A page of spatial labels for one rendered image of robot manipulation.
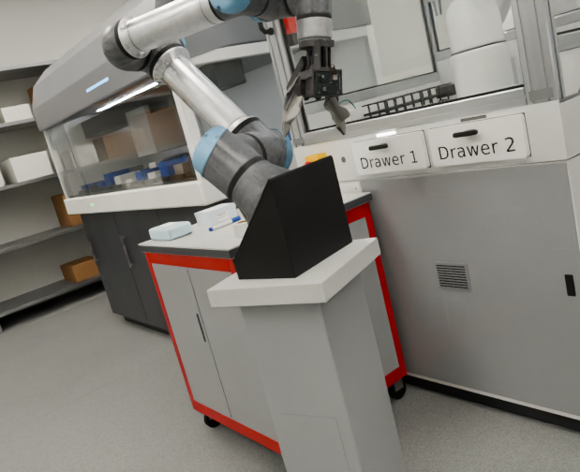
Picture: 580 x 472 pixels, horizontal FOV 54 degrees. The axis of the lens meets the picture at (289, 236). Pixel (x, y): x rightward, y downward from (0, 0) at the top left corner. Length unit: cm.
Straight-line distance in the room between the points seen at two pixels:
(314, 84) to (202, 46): 125
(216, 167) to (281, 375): 46
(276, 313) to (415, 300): 88
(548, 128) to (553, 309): 49
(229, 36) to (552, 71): 141
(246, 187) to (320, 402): 47
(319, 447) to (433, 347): 83
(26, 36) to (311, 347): 497
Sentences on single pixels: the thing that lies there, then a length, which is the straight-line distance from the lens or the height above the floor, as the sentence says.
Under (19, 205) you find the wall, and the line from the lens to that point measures 555.
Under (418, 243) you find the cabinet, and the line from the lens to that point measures 187.
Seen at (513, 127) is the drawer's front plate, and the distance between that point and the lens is 156.
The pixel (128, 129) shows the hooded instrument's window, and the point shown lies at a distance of 279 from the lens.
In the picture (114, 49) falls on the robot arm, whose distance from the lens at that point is 144.
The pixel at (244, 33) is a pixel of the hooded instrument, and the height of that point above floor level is 144.
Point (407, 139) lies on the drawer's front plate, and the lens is 176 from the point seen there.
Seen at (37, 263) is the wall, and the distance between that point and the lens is 558.
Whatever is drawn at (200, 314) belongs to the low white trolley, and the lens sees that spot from 189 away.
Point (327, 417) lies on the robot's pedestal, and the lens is 124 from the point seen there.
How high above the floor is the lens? 106
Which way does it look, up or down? 12 degrees down
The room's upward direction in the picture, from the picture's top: 14 degrees counter-clockwise
